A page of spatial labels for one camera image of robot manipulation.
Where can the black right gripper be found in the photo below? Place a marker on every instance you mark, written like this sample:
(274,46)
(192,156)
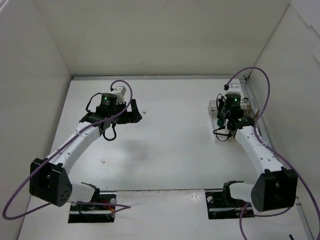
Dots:
(223,117)

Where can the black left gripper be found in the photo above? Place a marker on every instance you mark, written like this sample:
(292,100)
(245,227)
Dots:
(130,114)

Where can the green stubby screwdriver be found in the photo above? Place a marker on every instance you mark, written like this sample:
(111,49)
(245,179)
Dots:
(220,123)

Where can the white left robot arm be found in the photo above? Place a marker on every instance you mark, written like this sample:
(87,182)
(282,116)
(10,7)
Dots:
(50,176)

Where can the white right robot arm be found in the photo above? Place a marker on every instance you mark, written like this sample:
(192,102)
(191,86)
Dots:
(276,185)

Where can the clear plastic container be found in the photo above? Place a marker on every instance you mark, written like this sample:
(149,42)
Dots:
(220,134)

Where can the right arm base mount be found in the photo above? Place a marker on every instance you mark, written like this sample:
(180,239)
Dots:
(220,207)

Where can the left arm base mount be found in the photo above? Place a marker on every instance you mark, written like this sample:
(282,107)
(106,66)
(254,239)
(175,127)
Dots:
(91,214)

